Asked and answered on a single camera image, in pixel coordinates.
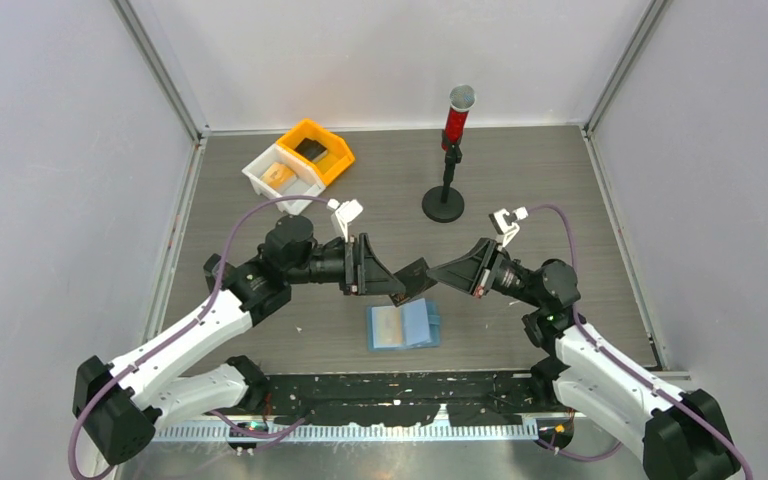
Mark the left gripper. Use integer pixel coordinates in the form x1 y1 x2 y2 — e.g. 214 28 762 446
286 233 405 295

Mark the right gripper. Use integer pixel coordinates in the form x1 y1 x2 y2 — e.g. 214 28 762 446
427 238 546 309

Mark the blue leather card holder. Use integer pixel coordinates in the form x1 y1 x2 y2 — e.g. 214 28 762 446
366 298 441 352

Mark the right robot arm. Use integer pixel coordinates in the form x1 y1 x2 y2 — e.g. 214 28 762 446
427 238 745 479

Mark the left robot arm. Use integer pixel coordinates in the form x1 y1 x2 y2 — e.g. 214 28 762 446
72 215 405 466

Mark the tan card in white bin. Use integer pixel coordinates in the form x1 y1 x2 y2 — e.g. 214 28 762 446
260 162 297 192

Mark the clear plastic holder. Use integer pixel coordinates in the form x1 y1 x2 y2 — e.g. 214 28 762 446
203 253 235 290

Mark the orange plastic bin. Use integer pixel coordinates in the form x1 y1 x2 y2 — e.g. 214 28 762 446
277 118 356 187

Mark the white plastic bin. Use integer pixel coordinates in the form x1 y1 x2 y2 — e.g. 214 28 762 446
241 143 325 199

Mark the red microphone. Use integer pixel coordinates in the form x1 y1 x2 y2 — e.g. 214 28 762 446
441 84 476 150

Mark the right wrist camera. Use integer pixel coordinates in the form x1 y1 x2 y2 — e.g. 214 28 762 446
489 207 529 248

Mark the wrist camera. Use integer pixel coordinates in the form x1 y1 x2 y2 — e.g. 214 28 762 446
326 199 364 242
489 207 529 248

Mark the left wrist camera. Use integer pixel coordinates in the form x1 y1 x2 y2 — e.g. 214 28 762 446
326 199 364 242

